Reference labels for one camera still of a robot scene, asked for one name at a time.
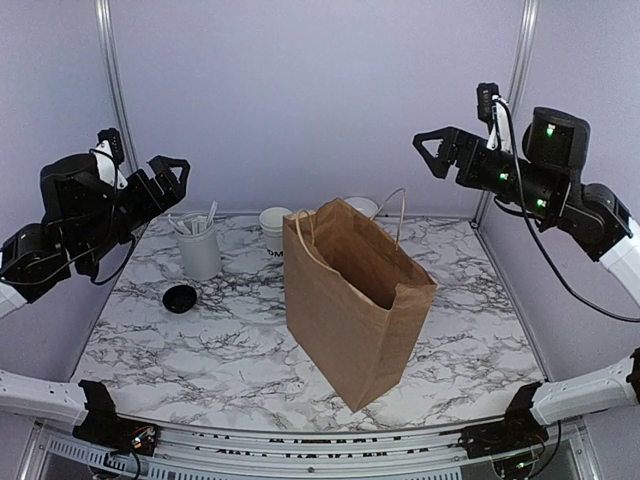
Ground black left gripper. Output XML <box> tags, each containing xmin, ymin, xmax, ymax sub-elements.
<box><xmin>73</xmin><ymin>154</ymin><xmax>191</xmax><ymax>268</ymax></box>

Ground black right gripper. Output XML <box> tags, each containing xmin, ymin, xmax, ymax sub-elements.
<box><xmin>413</xmin><ymin>125</ymin><xmax>563</xmax><ymax>221</ymax></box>

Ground brown paper bag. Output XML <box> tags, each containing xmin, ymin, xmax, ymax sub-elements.
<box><xmin>283</xmin><ymin>198</ymin><xmax>437</xmax><ymax>412</ymax></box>

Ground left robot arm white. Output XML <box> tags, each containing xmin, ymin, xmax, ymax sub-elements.
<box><xmin>1</xmin><ymin>149</ymin><xmax>190</xmax><ymax>445</ymax></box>

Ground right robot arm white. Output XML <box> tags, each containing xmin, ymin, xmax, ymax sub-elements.
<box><xmin>412</xmin><ymin>98</ymin><xmax>639</xmax><ymax>448</ymax></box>

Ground white wrapped stir stick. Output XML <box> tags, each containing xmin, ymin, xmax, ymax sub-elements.
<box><xmin>207</xmin><ymin>200</ymin><xmax>218</xmax><ymax>224</ymax></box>

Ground white ribbed canister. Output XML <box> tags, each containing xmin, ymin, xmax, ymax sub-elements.
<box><xmin>175</xmin><ymin>212</ymin><xmax>222</xmax><ymax>281</ymax></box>

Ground orange white bowl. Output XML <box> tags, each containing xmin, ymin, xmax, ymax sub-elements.
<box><xmin>344</xmin><ymin>196</ymin><xmax>379</xmax><ymax>217</ymax></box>

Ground black lid stack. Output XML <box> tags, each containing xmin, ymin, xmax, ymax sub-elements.
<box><xmin>162</xmin><ymin>285</ymin><xmax>197</xmax><ymax>314</ymax></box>

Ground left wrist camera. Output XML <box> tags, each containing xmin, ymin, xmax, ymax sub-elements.
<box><xmin>90</xmin><ymin>128</ymin><xmax>127</xmax><ymax>190</ymax></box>

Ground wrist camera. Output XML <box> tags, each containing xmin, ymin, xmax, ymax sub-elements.
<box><xmin>476</xmin><ymin>83</ymin><xmax>513</xmax><ymax>153</ymax></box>
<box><xmin>90</xmin><ymin>128</ymin><xmax>127</xmax><ymax>190</ymax></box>

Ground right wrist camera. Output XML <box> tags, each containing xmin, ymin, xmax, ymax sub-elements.
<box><xmin>476</xmin><ymin>83</ymin><xmax>513</xmax><ymax>153</ymax></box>

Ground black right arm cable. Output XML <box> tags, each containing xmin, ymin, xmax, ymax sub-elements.
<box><xmin>492</xmin><ymin>94</ymin><xmax>640</xmax><ymax>322</ymax></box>

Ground aluminium frame post right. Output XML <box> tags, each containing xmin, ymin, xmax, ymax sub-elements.
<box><xmin>473</xmin><ymin>0</ymin><xmax>540</xmax><ymax>226</ymax></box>

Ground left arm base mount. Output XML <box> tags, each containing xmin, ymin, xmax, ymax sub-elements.
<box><xmin>72</xmin><ymin>380</ymin><xmax>159</xmax><ymax>456</ymax></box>

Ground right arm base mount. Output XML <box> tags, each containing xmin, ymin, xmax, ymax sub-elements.
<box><xmin>458</xmin><ymin>382</ymin><xmax>549</xmax><ymax>459</ymax></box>

